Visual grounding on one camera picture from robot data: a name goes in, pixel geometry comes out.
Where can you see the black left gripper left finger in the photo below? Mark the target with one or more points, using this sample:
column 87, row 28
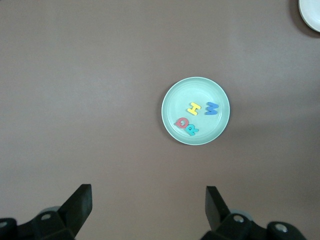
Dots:
column 77, row 207

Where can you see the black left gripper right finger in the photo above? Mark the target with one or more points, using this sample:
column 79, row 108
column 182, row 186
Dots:
column 216, row 210

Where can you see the teal foam letter R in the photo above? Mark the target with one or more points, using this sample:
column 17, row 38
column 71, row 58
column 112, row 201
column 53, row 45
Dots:
column 192, row 130

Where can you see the pink foam letter Q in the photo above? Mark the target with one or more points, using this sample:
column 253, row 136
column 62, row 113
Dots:
column 178, row 123

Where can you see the blue foam capital M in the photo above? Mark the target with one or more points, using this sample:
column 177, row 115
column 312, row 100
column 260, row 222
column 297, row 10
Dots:
column 212, row 110

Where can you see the yellow foam letter H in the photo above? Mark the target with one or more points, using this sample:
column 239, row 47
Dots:
column 194, row 108

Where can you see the green round plate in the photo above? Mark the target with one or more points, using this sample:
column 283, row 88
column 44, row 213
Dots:
column 212, row 130

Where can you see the brown table cover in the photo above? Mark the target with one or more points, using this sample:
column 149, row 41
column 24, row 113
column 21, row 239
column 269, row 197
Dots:
column 75, row 87

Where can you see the cream round plate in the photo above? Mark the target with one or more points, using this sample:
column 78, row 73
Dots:
column 311, row 12

